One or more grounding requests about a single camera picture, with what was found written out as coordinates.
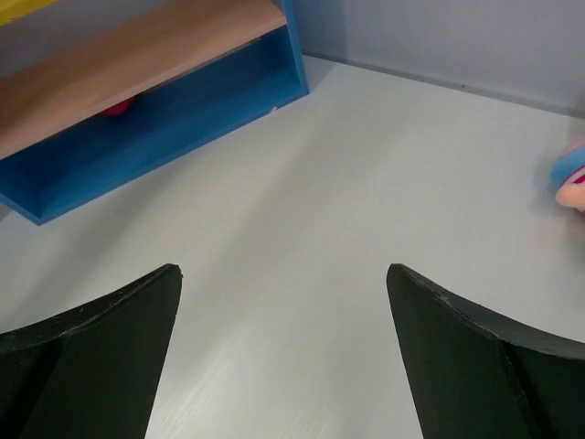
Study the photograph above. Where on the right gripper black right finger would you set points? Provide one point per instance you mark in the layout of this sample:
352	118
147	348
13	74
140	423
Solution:
474	373

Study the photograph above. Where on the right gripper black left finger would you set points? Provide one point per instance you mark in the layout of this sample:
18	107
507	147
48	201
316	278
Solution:
92	371

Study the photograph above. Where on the pig doll black hair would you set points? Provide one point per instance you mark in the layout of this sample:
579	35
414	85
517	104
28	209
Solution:
567	176

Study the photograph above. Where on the blue wooden toy shelf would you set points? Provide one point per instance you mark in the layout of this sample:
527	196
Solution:
198	69

